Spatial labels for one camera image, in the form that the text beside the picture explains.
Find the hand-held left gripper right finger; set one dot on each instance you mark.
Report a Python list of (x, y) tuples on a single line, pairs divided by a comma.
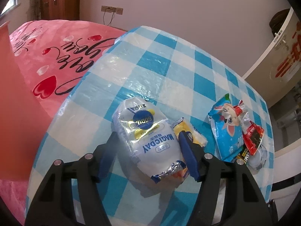
[(189, 155)]

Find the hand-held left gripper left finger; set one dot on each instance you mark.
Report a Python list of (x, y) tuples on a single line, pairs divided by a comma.
[(107, 155)]

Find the yellow snack packet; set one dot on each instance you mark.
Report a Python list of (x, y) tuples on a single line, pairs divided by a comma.
[(185, 124)]

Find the white squeeze pouch blue label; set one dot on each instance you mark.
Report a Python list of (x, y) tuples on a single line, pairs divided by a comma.
[(150, 146)]

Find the black coffee stick packet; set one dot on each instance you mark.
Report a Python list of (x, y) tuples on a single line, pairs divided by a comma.
[(243, 156)]

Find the blue cartoon snack packet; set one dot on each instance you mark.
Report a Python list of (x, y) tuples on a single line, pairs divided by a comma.
[(225, 131)]

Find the red snack wrapper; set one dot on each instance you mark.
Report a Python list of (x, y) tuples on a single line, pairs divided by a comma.
[(252, 139)]

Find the blue white checkered tablecloth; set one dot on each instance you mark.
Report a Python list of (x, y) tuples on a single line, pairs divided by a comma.
[(152, 70)]

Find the orange red board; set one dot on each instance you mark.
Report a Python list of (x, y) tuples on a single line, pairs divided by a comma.
[(16, 113)]

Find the cream door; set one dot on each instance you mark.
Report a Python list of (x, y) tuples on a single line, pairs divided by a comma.
[(263, 80)]

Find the pink heart print blanket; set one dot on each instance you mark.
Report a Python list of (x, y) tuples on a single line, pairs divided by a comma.
[(58, 58)]

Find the red door decoration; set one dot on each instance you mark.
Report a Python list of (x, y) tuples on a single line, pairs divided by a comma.
[(288, 61)]

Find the brown wooden cabinet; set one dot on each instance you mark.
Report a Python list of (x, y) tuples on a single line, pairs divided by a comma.
[(58, 2)]

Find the dark brown hanging bag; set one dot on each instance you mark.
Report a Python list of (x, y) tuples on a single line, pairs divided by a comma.
[(278, 20)]

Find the window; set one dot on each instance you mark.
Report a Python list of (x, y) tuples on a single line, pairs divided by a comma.
[(11, 3)]

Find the wall socket strip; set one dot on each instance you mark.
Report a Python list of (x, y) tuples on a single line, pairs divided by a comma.
[(111, 9)]

